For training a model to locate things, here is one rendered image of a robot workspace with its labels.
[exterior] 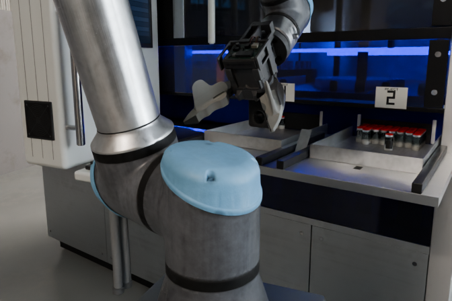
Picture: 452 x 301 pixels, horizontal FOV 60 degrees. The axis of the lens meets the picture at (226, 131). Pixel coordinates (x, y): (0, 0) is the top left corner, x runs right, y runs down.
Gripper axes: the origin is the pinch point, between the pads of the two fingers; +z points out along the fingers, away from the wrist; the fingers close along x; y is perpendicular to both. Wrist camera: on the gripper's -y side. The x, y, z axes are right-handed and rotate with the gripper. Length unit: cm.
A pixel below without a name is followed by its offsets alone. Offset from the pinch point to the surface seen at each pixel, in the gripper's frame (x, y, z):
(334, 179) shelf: 8.3, -28.7, -17.1
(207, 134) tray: -35, -36, -33
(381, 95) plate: 10, -39, -58
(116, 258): -83, -84, -6
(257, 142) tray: -18, -35, -32
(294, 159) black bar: -3.1, -30.9, -23.1
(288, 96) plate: -19, -41, -59
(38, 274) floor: -155, -118, 4
